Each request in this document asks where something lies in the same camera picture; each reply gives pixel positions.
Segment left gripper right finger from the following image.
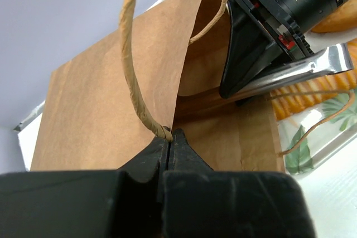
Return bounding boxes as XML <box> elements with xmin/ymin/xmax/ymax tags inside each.
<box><xmin>163</xmin><ymin>129</ymin><xmax>316</xmax><ymax>237</ymax></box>

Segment metal kitchen tongs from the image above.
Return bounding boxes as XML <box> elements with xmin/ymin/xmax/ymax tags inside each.
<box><xmin>233</xmin><ymin>43</ymin><xmax>354</xmax><ymax>100</ymax></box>

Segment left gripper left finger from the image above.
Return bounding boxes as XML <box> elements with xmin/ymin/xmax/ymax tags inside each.
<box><xmin>1</xmin><ymin>138</ymin><xmax>170</xmax><ymax>237</ymax></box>

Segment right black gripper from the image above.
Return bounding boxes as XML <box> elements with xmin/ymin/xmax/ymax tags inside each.
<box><xmin>219</xmin><ymin>0</ymin><xmax>348</xmax><ymax>99</ymax></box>

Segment floral leaf pattern tray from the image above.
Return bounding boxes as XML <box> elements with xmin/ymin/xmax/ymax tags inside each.
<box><xmin>262</xmin><ymin>0</ymin><xmax>357</xmax><ymax>176</ymax></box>

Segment fake orange bread roll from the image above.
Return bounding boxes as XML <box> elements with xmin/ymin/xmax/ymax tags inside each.
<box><xmin>312</xmin><ymin>0</ymin><xmax>357</xmax><ymax>33</ymax></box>

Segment fake ridged spiral bread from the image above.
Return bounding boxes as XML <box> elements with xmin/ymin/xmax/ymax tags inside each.
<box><xmin>270</xmin><ymin>38</ymin><xmax>357</xmax><ymax>120</ymax></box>

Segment brown paper bag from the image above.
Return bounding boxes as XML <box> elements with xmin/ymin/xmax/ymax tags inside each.
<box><xmin>31</xmin><ymin>0</ymin><xmax>280</xmax><ymax>171</ymax></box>

